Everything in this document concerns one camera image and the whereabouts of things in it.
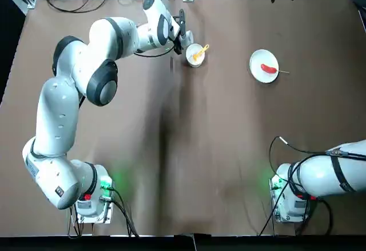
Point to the white bowl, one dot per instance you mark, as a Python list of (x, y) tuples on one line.
[(195, 63)]

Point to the white oil pot glass base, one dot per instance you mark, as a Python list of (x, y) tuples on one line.
[(188, 38)]

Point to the orange oil brush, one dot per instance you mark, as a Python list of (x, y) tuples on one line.
[(200, 53)]

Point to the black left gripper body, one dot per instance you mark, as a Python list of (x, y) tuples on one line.
[(175, 38)]

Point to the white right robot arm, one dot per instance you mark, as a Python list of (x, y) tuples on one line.
[(314, 173)]

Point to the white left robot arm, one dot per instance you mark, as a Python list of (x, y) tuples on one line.
[(57, 119)]

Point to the red sausage on stick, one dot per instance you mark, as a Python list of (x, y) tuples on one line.
[(267, 68)]

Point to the white plate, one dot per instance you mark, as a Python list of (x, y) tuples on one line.
[(257, 59)]

